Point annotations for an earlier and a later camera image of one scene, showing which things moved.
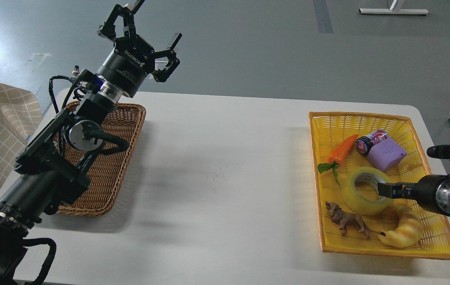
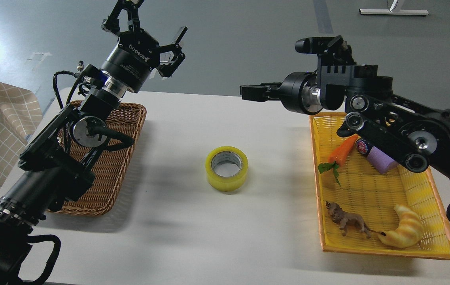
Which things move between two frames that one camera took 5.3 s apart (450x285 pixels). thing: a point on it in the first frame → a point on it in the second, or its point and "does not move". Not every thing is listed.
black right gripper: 437,192 → 300,92
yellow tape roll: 350,195 → 226,168
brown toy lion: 352,220 does not move
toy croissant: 409,232 does not move
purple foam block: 385,156 does not move
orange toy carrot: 337,155 does not move
